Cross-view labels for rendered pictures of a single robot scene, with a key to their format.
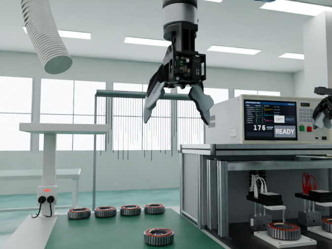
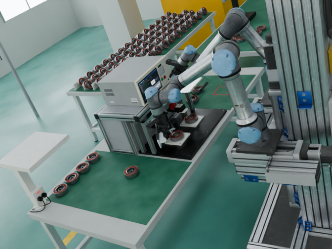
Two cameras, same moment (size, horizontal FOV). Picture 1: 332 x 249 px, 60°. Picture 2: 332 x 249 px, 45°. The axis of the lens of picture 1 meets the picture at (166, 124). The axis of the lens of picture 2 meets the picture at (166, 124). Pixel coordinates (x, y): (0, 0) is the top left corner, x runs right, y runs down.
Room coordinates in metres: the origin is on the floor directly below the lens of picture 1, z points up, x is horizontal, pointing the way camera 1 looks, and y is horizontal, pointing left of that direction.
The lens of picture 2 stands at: (-1.10, 1.08, 2.39)
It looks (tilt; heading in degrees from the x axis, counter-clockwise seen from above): 29 degrees down; 326
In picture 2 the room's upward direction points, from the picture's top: 19 degrees counter-clockwise
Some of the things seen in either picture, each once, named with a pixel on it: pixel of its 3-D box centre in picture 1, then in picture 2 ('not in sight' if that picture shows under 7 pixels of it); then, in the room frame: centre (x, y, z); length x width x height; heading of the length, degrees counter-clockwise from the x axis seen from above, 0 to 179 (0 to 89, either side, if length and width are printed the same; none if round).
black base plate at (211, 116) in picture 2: (308, 238); (184, 131); (1.11, -0.54, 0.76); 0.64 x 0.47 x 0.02; 105
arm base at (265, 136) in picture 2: not in sight; (257, 132); (0.22, -0.38, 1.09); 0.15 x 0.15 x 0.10
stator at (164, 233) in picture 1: (158, 236); (131, 172); (1.11, 0.03, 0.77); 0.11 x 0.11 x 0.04
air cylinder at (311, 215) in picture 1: (309, 217); (176, 117); (1.27, -0.62, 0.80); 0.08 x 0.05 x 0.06; 105
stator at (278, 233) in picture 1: (283, 230); (176, 135); (1.07, -0.43, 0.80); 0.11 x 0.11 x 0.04
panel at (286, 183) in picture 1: (269, 186); (153, 112); (1.34, -0.47, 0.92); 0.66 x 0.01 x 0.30; 105
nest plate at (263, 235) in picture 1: (283, 237); (177, 138); (1.07, -0.43, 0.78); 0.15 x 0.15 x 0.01; 15
